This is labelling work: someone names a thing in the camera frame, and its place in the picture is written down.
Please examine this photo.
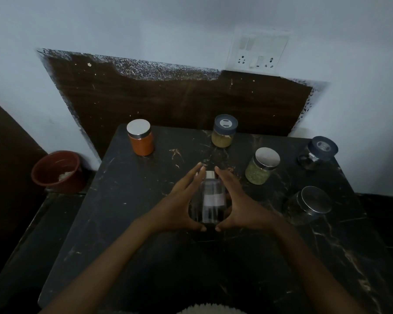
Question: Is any person's right hand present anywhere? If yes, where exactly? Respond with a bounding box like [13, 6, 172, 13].
[214, 166, 284, 235]

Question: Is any person's left hand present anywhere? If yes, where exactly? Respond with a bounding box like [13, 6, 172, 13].
[137, 162, 207, 235]

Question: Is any green spice jar silver lid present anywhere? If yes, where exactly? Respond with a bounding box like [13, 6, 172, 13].
[245, 147, 281, 186]

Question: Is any orange spice jar silver lid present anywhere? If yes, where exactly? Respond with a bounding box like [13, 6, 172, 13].
[127, 119, 155, 157]

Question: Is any yellow spice jar grey lid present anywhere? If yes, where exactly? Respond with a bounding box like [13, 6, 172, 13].
[211, 114, 239, 149]

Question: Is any dark spice jar grey lid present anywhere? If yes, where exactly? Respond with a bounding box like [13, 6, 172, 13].
[297, 136, 339, 171]

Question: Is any person's left forearm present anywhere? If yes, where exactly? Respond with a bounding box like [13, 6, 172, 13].
[39, 220, 158, 314]

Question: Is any person's right forearm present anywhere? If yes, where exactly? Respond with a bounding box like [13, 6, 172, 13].
[270, 218, 364, 314]

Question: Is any red plastic pot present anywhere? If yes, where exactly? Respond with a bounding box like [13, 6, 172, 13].
[31, 150, 86, 195]

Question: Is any dark wooden counter unit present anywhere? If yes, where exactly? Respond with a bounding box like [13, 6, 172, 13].
[0, 93, 49, 285]

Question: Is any white wall socket plate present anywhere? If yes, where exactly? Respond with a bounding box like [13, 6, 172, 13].
[225, 28, 291, 76]

